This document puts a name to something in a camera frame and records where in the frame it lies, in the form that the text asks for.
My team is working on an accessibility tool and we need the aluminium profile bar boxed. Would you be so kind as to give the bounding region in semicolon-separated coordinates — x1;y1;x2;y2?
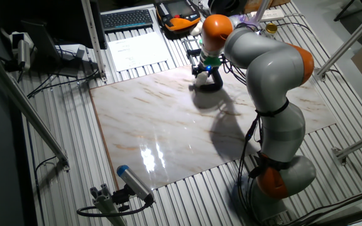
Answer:
315;2;362;82
0;43;71;172
331;128;362;166

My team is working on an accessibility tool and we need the white paper sheet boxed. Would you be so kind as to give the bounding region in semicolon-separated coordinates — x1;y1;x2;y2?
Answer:
107;31;172;72

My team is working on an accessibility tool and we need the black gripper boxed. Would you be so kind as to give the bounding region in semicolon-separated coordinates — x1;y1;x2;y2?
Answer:
192;62;216;79

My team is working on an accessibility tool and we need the black camera clamp mount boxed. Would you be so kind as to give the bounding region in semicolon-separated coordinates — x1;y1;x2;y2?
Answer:
111;185;132;213

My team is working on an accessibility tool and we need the grey electronics box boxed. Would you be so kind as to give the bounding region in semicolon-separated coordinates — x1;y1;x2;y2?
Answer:
55;43;89;62

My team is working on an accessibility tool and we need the small white rounded object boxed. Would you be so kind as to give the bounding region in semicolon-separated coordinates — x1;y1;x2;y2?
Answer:
189;21;204;37

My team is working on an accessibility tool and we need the short aluminium profile stub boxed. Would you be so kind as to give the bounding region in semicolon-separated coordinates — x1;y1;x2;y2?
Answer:
89;183;128;226

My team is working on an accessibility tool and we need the brown cardboard box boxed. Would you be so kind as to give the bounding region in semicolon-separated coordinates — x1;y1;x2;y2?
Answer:
243;0;292;14

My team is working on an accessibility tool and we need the marble pattern board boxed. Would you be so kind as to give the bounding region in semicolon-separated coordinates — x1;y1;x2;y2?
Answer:
89;56;337;191

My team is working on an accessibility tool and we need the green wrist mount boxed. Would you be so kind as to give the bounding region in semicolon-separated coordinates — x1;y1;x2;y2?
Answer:
199;39;223;67

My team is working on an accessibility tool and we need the black computer keyboard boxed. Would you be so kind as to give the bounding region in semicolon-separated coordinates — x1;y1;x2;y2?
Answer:
100;8;155;33

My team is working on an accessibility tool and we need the dark grey tilted panel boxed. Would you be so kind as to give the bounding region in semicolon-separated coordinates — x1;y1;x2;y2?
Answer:
20;19;61;62

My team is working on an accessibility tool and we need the black table cable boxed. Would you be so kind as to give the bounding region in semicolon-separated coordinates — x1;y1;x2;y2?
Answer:
26;67;102;99

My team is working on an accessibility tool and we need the grey metal pole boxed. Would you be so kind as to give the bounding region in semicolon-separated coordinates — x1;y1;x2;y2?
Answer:
246;0;273;29

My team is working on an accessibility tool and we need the grey camera on white mount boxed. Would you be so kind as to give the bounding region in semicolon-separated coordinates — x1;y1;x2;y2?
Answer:
9;31;35;72

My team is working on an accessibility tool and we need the aluminium profile post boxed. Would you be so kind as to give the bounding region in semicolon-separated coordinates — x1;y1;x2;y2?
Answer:
80;0;108;84

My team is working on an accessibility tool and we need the black computer monitor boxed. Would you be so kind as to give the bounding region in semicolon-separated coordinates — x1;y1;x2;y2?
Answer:
47;0;108;50

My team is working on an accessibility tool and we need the black C-clamp with steel screw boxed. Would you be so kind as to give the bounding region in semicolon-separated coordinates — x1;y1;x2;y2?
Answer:
180;36;225;94

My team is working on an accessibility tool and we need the grey camera with blue cap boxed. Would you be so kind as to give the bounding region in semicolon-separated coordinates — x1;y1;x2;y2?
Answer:
116;164;155;203

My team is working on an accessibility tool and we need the translucent purple plastic bag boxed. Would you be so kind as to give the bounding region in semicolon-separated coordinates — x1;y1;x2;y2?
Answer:
236;14;259;31

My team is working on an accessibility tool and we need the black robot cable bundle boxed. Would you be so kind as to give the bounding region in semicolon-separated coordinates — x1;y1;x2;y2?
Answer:
220;55;265;220

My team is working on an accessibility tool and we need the white power strip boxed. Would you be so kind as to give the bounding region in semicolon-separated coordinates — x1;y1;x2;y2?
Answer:
250;8;285;23

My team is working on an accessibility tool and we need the jar with yellow lid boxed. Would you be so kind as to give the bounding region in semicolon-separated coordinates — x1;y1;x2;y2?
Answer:
263;22;278;39

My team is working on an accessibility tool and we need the black camera cable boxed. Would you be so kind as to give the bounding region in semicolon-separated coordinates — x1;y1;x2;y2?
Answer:
76;200;154;218

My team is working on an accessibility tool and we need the dark metal beam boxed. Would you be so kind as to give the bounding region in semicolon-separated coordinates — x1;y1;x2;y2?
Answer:
306;206;362;226

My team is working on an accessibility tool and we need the orange and black teach pendant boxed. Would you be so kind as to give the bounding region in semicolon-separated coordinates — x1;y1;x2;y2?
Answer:
155;0;202;35

